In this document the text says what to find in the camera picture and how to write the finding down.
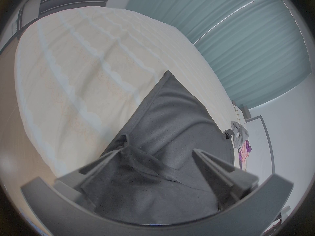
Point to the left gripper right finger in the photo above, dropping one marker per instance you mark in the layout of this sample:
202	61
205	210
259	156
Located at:
224	178

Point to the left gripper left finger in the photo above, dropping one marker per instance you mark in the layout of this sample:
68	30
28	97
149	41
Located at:
81	178

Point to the black T-shirt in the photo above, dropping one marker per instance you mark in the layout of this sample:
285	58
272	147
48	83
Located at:
160	136

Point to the pile of clothes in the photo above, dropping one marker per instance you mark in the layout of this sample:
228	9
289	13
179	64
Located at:
243	154

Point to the grey garment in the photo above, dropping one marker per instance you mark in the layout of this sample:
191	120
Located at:
240	134

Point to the white printed pillow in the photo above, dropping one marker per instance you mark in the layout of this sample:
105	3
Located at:
237	113

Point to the grey bedside table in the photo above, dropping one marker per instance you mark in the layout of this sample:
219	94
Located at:
244	109

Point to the bed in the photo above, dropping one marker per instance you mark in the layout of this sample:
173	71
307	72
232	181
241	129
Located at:
86	70

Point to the blue-green curtain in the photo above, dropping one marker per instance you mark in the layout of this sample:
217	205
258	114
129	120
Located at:
192	6
258	53

